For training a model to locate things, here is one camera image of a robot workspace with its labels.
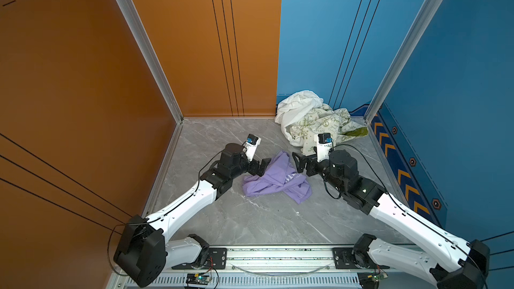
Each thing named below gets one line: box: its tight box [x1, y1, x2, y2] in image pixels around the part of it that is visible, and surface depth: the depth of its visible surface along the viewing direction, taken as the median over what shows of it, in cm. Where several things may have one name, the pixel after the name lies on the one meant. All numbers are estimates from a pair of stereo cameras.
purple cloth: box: [242, 150, 313, 205], surface depth 88 cm
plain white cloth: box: [274, 90, 324, 148], surface depth 111 cm
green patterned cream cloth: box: [288, 103, 369, 157], surface depth 104 cm
